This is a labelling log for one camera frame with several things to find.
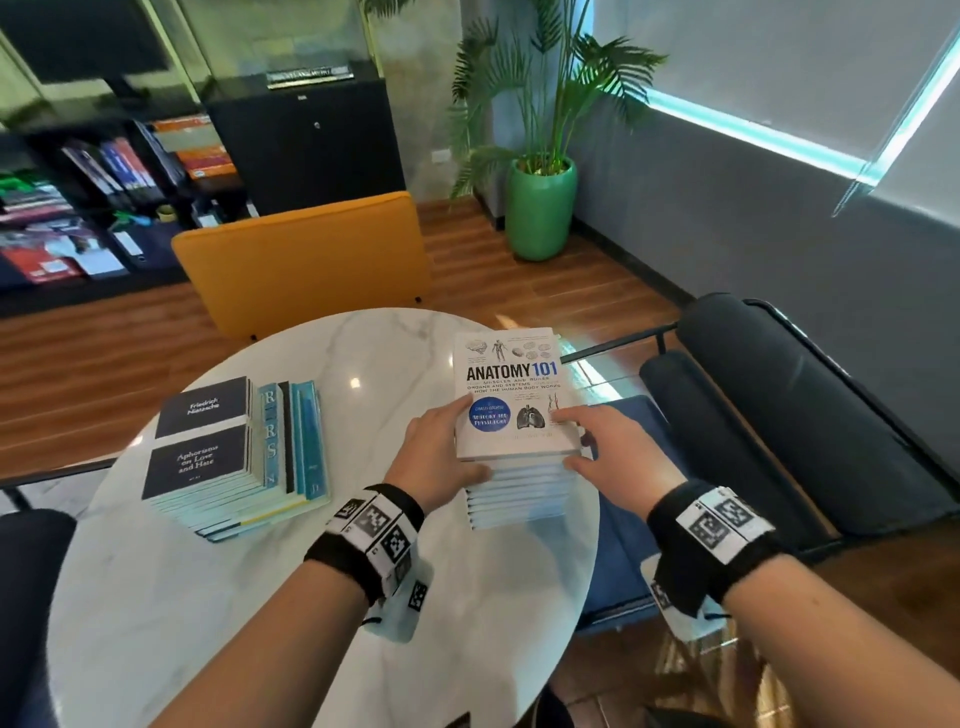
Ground person's left hand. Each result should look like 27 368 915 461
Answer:
383 395 493 515

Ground silver plaque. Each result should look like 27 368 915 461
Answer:
266 65 355 90

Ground person's right hand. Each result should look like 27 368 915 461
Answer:
551 404 688 523

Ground green plant pot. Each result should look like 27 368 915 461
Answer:
504 155 579 262

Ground green palm plant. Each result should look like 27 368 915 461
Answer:
448 0 669 200

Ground orange striped boxes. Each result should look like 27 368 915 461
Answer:
149 113 238 181

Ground person's right forearm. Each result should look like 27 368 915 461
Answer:
723 554 960 728

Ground white book with body sketches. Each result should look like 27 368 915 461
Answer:
452 327 583 463

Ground light blue paperback book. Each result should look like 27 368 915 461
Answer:
179 382 286 534

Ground pale roller blind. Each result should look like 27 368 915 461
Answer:
592 0 960 159

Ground red box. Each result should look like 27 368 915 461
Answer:
0 243 84 286

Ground group of white 101 books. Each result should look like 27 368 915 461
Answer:
463 442 594 532

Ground black cabinet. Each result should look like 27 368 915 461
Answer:
202 63 406 217

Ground teal hardcover book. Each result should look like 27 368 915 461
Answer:
206 378 331 545

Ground black roll-cushion lounge chair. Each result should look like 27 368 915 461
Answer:
562 292 960 631
0 457 114 728

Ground white marble table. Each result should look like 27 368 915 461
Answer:
46 307 601 728

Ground grey patterned rug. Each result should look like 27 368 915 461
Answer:
0 468 118 519

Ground row of shelved books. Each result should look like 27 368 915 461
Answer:
61 137 159 196

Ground orange upholstered chair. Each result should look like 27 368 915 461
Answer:
170 191 433 343

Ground blue book with yellow dot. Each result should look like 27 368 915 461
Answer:
198 379 310 541

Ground black wall television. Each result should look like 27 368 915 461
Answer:
0 0 170 95

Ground black bookshelf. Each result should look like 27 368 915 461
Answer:
0 112 260 316

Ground white marker-tagged wrist camera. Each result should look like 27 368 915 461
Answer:
641 554 725 643
363 558 435 645

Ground black marker-tagged wristband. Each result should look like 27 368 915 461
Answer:
646 479 785 618
303 483 427 607

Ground group of small black books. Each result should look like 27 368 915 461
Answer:
140 376 260 530

